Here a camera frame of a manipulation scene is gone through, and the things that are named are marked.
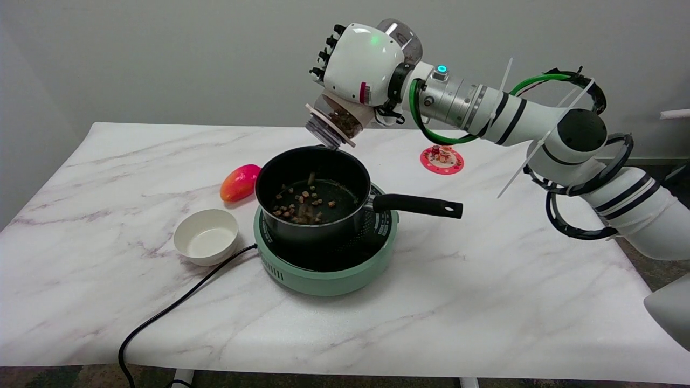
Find white ceramic bowl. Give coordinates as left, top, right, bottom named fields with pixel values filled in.
left=174, top=209, right=239, bottom=266

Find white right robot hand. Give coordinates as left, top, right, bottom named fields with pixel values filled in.
left=309, top=23, right=413, bottom=111

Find black power cord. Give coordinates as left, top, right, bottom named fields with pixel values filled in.
left=118, top=244, right=258, bottom=388

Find green robot cable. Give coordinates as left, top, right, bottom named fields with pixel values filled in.
left=408, top=73, right=572, bottom=146

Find clear glass jar with label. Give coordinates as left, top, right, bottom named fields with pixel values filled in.
left=305, top=18, right=423, bottom=149

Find green electric hot plate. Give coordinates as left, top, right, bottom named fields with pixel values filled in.
left=253, top=183, right=400, bottom=296

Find red orange mango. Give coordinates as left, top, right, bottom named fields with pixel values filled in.
left=220, top=164, right=261, bottom=203

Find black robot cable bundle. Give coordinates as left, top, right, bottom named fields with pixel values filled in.
left=523, top=67, right=636, bottom=241

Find black soup pot with handle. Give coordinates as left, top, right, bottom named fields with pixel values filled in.
left=255, top=144, right=464, bottom=244

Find brown food pieces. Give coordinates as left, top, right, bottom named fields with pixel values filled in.
left=272, top=171, right=337, bottom=225

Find pink round coaster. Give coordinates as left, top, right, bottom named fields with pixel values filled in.
left=420, top=144, right=465, bottom=175

